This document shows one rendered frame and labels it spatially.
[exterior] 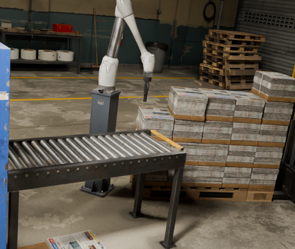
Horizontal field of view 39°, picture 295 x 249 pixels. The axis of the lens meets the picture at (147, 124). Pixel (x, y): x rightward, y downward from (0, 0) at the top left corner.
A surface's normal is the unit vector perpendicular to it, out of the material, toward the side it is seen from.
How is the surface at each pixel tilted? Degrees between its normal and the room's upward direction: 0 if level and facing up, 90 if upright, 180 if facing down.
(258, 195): 90
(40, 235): 0
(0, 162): 90
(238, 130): 90
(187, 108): 90
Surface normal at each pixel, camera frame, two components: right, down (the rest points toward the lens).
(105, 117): -0.37, 0.23
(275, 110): 0.18, 0.31
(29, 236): 0.12, -0.95
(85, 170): 0.52, 0.31
